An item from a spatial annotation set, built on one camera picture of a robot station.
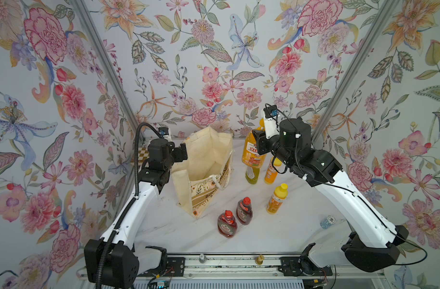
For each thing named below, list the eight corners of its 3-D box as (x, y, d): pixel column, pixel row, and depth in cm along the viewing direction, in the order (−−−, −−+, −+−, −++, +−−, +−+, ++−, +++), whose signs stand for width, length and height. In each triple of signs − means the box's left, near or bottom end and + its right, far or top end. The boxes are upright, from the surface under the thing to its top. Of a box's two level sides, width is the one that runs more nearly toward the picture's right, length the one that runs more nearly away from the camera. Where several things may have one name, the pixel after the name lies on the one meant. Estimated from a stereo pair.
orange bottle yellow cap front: (267, 214, 90) (279, 193, 72) (266, 206, 93) (277, 183, 75) (276, 214, 90) (290, 193, 72) (274, 206, 93) (288, 183, 75)
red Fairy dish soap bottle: (222, 242, 83) (223, 228, 67) (217, 230, 86) (217, 214, 70) (235, 236, 84) (239, 221, 69) (230, 224, 87) (232, 208, 72)
